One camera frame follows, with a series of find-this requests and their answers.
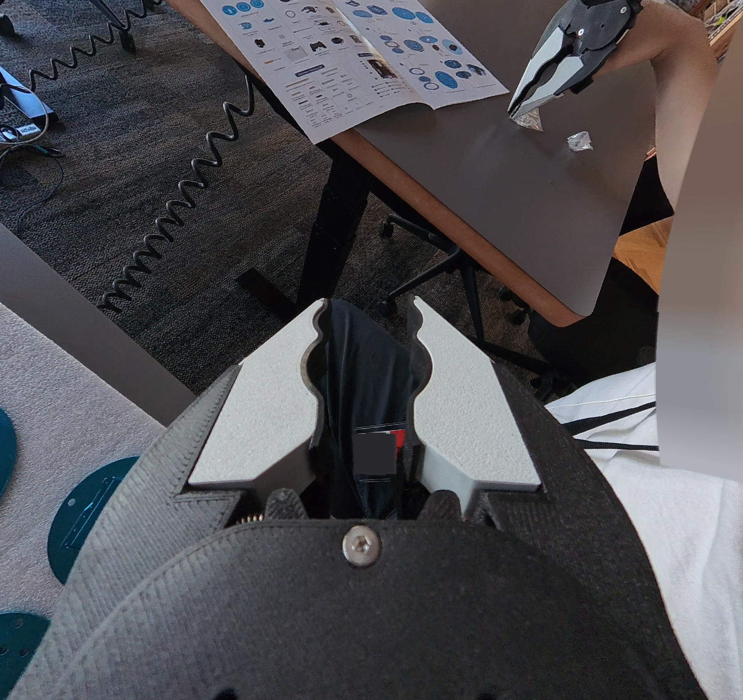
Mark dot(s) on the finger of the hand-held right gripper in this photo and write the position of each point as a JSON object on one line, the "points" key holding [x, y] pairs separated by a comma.
{"points": [[538, 65], [564, 76]]}

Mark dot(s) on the person's right forearm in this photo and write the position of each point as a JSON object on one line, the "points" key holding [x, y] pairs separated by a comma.
{"points": [[673, 44]]}

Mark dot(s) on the desk leg with white foot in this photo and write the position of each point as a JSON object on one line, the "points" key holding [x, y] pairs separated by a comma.
{"points": [[29, 102]]}

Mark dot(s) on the printed assembly manual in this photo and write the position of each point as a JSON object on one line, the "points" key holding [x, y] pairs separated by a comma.
{"points": [[325, 73]]}

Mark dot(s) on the person's white shirt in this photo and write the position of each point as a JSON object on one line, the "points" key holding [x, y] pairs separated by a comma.
{"points": [[685, 537]]}

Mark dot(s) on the black office chair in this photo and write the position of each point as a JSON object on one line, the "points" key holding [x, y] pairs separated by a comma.
{"points": [[471, 282], [126, 38], [598, 334]]}

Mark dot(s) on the wooden shelf unit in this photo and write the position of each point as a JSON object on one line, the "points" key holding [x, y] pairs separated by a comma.
{"points": [[725, 15]]}

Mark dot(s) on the white power strip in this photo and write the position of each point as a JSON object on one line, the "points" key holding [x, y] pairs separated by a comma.
{"points": [[26, 130]]}

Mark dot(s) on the crumpled clear plastic bag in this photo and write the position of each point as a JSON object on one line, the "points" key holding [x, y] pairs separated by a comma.
{"points": [[580, 142]]}

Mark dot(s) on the white foam sheet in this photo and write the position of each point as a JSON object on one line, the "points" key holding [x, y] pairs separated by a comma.
{"points": [[58, 398]]}

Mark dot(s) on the blue plate with rectangular hole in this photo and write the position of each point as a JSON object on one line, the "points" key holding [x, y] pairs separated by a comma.
{"points": [[6, 450]]}

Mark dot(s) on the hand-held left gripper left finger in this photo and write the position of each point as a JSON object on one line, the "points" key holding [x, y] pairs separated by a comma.
{"points": [[261, 421]]}

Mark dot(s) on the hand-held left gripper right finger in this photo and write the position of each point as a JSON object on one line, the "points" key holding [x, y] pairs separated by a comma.
{"points": [[473, 421]]}

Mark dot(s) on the blue square metal bracket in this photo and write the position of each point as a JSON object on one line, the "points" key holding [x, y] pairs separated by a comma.
{"points": [[90, 508]]}

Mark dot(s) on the small blue round plate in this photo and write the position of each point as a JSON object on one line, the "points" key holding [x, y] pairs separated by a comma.
{"points": [[64, 537], [20, 642]]}

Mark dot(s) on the small clear plastic bag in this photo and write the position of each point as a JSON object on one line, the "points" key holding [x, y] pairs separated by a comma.
{"points": [[531, 121]]}

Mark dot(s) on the person's dark trousers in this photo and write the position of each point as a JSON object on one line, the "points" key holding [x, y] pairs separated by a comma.
{"points": [[360, 375]]}

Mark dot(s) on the black desk leg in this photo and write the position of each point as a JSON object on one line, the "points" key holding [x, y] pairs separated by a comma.
{"points": [[339, 230]]}

